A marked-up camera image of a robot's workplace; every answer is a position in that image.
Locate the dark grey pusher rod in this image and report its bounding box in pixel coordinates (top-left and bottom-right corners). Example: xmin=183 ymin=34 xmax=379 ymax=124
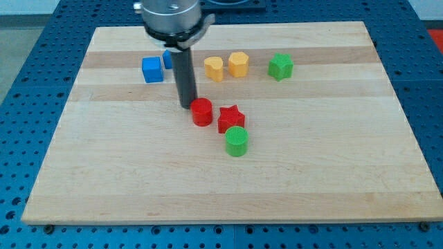
xmin=171 ymin=48 xmax=197 ymax=109

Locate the green cylinder block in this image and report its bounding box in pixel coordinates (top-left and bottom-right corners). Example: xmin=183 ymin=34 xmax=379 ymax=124
xmin=225 ymin=126 xmax=248 ymax=157

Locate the blue block behind rod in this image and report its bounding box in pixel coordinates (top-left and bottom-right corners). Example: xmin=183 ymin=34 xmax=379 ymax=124
xmin=162 ymin=50 xmax=172 ymax=69

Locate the blue cube block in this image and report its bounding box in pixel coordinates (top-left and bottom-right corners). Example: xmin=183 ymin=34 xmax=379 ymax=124
xmin=141 ymin=57 xmax=164 ymax=83

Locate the yellow heart block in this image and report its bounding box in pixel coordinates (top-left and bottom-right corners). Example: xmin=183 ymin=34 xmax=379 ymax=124
xmin=204 ymin=56 xmax=224 ymax=82

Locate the red cylinder block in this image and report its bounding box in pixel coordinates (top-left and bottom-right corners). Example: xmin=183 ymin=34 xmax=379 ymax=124
xmin=190 ymin=98 xmax=213 ymax=127

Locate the yellow hexagon block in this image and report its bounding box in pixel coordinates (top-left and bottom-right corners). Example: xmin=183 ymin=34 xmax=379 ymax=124
xmin=228 ymin=52 xmax=249 ymax=77

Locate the red star block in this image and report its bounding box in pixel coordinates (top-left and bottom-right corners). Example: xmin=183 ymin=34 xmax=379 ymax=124
xmin=217 ymin=105 xmax=246 ymax=133

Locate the green star block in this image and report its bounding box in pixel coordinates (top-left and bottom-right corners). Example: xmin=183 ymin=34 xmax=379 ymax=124
xmin=268 ymin=53 xmax=294 ymax=82

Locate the wooden board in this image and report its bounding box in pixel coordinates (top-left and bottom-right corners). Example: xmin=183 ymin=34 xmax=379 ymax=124
xmin=21 ymin=21 xmax=442 ymax=225

